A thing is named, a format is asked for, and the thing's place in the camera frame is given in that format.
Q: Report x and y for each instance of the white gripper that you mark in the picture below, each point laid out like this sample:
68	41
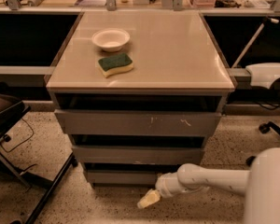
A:
164	186

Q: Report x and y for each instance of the grey bottom drawer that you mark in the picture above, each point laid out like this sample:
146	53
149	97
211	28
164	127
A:
129	178

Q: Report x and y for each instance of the grey drawer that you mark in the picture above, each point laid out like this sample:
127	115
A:
129	178
138	155
144	123

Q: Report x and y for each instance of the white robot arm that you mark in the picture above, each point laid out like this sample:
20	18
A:
260	185

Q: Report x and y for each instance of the grey drawer cabinet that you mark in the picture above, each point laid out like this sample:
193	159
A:
176	68

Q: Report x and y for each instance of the grey middle drawer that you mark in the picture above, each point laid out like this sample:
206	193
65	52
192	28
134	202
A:
138	155

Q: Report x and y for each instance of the grey top drawer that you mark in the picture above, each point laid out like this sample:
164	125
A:
144	123

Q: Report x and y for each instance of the green yellow sponge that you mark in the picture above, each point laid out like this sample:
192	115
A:
115	64

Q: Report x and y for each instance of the white bowl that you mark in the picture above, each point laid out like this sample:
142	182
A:
111	39

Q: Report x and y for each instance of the white chair armrest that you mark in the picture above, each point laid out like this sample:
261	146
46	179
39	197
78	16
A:
263	74

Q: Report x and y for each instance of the black chair left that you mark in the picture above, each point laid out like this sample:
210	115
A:
12	110

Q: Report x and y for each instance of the white stick tool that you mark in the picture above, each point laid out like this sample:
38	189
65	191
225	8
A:
253	38

